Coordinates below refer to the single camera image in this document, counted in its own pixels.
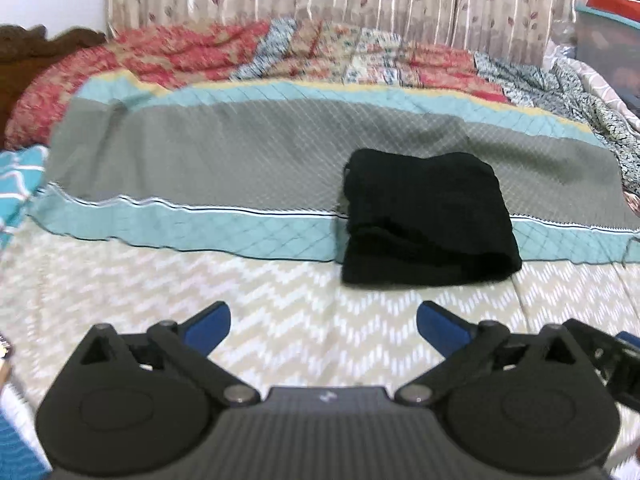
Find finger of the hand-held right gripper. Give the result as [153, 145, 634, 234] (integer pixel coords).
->
[564, 317, 640, 411]

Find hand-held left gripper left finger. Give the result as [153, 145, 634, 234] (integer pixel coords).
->
[75, 301, 261, 407]

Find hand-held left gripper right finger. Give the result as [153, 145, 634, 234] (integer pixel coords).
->
[395, 301, 581, 406]

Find black pants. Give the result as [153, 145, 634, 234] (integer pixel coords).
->
[341, 147, 523, 288]

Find beige chevron bed sheet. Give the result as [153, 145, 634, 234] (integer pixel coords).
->
[0, 220, 640, 461]

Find grey teal striped blanket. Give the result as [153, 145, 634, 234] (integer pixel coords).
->
[27, 70, 640, 266]

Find teal textured cloth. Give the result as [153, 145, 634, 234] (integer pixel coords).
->
[0, 407, 51, 480]

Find teal white patterned cloth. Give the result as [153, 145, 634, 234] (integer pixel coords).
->
[0, 144, 51, 251]

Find pink patterned cloth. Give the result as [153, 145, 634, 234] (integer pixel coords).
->
[582, 67, 640, 131]

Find red patchwork quilt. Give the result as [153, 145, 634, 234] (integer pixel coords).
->
[4, 17, 640, 201]

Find clear plastic storage box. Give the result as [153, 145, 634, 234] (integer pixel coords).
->
[575, 0, 640, 121]

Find brown wooden headboard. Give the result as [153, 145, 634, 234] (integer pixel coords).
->
[0, 25, 108, 136]

